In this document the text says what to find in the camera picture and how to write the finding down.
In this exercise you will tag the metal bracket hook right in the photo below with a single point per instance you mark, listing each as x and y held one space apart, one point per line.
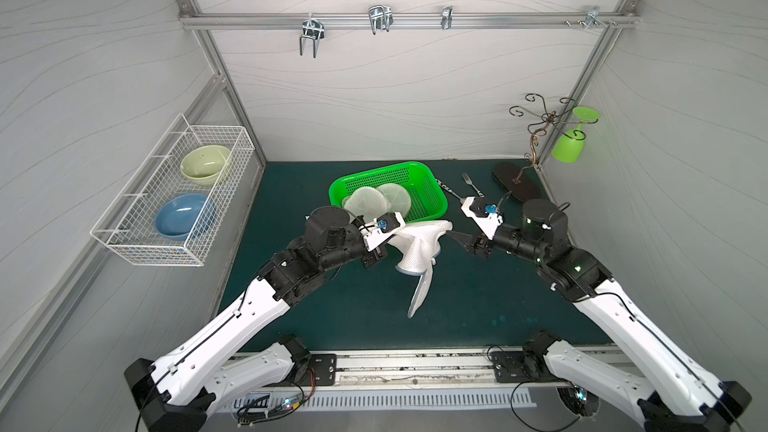
591 20

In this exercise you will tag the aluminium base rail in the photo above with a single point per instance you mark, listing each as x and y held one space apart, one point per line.
358 369

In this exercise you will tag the light green ceramic bowl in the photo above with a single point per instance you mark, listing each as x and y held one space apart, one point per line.
206 165

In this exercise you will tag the round white mesh bag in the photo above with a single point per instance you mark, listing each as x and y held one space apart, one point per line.
398 197
367 202

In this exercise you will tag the metal double hook left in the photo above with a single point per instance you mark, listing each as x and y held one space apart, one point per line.
312 32

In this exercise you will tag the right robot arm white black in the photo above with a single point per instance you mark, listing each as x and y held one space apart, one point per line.
672 392

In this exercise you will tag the metal double hook middle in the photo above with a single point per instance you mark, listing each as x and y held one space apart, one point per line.
380 18

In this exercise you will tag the metal clip hook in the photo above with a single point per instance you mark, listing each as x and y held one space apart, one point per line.
446 17

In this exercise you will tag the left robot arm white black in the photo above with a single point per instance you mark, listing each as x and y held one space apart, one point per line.
182 389

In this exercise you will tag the metal cup holder stand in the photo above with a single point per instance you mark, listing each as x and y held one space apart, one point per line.
513 178

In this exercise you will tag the white wire wall basket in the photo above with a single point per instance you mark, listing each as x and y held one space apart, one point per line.
127 228

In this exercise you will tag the white mesh laundry bag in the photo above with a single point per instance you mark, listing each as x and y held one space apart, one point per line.
419 246

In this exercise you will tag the metal double hook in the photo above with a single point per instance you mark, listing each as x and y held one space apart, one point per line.
380 18
312 32

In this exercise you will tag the green plastic wine glass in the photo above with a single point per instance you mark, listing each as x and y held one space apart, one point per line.
571 143

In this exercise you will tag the aluminium top rail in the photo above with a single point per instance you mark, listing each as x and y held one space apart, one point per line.
462 20

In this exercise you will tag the blue ceramic bowl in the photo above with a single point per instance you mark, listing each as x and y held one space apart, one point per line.
186 216

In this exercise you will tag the white slotted cable duct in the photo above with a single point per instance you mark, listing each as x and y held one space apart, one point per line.
332 400

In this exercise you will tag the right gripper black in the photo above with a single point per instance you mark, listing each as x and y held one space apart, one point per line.
487 244

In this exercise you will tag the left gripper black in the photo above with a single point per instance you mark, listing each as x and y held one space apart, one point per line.
377 251

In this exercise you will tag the green plastic basket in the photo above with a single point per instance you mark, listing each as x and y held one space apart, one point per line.
409 187

